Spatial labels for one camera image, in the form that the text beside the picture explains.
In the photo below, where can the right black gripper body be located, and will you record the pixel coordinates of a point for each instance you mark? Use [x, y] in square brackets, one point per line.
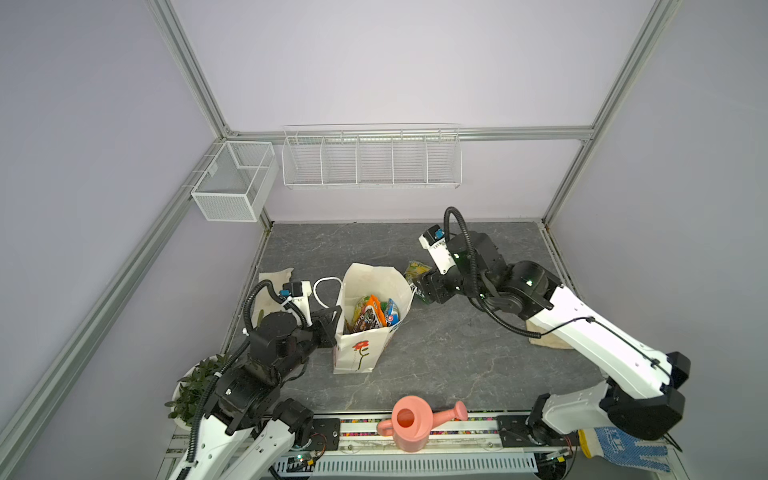
[446, 288]

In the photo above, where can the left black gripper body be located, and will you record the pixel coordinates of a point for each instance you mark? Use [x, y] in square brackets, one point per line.
[308, 339]

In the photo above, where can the green Fox's candy bag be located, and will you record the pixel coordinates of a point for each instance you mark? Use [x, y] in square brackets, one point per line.
[414, 270]

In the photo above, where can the blue M&M's packet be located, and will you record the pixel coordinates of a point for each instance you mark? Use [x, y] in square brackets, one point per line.
[391, 313]

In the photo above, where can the white paper gift bag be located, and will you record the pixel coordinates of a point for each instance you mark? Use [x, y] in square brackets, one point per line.
[359, 353]

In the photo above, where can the brown M&M's packet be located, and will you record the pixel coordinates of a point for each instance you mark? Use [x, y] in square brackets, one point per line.
[368, 319]

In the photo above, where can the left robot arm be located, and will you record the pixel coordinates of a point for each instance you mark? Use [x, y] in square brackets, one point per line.
[242, 426]

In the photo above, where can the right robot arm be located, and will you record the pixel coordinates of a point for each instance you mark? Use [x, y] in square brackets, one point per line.
[640, 392]

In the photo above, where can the small potted plant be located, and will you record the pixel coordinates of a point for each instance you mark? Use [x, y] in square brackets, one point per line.
[187, 393]

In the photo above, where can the beige work glove right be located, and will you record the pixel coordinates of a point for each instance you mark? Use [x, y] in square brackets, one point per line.
[550, 341]

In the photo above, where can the pink watering can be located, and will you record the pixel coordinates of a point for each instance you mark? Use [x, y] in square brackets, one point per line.
[412, 420]

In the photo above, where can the white mesh box basket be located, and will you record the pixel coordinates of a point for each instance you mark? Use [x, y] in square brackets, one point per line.
[236, 183]

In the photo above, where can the white blue dotted glove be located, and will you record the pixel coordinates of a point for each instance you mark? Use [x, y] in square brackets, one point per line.
[621, 449]

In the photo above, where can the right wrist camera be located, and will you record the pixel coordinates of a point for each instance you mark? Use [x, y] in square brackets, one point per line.
[433, 240]

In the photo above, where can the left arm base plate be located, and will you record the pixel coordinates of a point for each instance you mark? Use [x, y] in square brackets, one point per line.
[325, 435]

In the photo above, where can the white vented rail cover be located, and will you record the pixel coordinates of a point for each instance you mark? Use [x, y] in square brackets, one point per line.
[395, 466]

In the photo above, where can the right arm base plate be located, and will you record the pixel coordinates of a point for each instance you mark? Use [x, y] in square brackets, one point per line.
[514, 431]

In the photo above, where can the white wire shelf basket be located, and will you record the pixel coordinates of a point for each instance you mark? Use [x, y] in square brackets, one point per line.
[406, 155]

